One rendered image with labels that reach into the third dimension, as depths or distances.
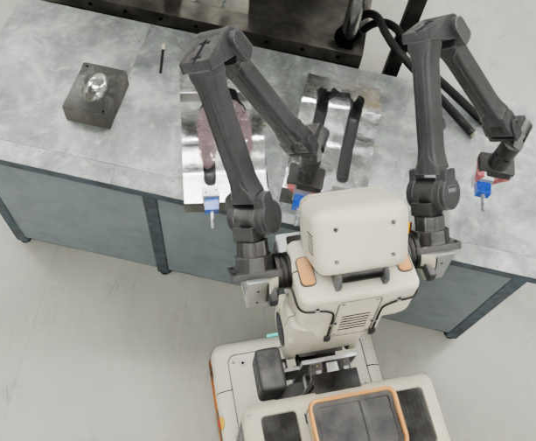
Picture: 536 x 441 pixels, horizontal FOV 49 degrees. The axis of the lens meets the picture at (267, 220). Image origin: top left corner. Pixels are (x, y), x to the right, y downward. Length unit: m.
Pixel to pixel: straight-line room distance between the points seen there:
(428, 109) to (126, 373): 1.64
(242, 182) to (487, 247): 0.97
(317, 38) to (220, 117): 1.19
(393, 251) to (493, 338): 1.58
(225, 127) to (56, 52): 1.17
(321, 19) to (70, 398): 1.78
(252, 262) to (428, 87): 0.56
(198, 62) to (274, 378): 0.92
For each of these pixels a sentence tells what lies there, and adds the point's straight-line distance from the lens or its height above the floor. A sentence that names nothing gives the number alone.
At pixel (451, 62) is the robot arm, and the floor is 1.38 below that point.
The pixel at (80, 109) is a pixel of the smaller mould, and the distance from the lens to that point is 2.01.
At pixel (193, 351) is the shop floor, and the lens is 2.50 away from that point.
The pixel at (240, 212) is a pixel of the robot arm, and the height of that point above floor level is 1.26.
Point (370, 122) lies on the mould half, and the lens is 1.95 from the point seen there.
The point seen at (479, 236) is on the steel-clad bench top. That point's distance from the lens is 1.99.
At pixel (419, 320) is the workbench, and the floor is 0.13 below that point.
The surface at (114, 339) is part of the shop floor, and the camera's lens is 2.55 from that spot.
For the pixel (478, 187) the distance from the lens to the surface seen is 1.90.
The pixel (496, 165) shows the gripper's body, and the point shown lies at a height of 1.06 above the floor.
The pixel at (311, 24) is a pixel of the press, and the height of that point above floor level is 0.79.
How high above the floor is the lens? 2.41
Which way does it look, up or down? 62 degrees down
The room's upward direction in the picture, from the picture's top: 10 degrees clockwise
